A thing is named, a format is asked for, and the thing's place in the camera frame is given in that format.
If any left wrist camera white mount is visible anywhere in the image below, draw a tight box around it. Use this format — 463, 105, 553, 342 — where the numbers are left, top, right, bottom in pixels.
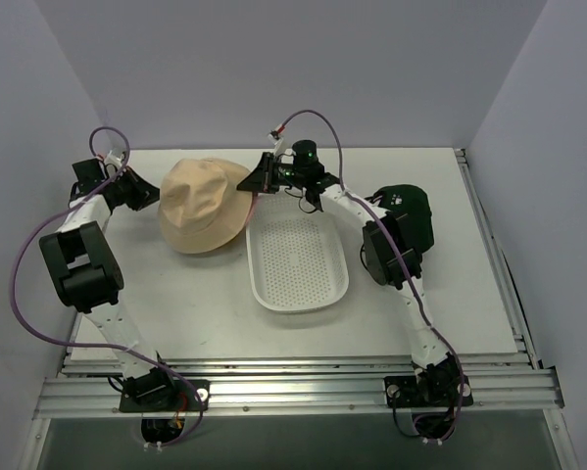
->
100, 150, 125, 171

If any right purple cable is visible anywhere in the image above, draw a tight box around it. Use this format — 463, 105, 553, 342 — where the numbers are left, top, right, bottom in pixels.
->
277, 110, 470, 440

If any white perforated tray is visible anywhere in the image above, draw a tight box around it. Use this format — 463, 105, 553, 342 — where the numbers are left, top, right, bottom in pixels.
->
246, 194, 349, 314

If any pink bucket hat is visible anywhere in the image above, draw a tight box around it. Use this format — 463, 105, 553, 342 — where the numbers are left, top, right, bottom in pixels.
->
245, 193, 260, 226

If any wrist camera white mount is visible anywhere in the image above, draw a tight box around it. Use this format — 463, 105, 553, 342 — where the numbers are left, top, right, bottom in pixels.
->
269, 126, 288, 157
100, 150, 125, 171

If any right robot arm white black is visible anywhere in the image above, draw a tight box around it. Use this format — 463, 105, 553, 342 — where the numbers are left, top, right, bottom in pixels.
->
237, 140, 473, 412

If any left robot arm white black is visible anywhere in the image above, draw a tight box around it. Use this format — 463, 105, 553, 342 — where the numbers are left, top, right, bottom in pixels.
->
39, 153, 208, 412

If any beige cloth hat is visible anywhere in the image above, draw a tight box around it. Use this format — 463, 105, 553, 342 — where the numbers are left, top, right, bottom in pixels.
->
158, 158, 254, 255

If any black cap green brim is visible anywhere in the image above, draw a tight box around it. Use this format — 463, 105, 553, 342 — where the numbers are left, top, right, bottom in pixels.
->
366, 184, 434, 254

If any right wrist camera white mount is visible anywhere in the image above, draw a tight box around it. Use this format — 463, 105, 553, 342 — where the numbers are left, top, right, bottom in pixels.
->
269, 126, 288, 157

